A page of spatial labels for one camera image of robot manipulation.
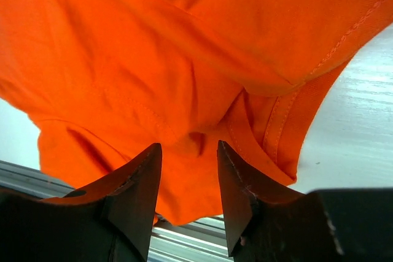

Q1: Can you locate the aluminium rail frame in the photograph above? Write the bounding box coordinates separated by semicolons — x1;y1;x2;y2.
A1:
1;161;233;262

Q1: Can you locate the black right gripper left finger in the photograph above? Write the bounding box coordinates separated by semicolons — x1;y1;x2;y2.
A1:
1;143;162;261

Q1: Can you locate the orange t shirt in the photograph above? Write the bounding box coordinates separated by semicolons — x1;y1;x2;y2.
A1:
1;0;392;225

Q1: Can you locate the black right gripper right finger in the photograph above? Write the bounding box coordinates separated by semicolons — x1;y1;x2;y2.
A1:
217;141;392;261

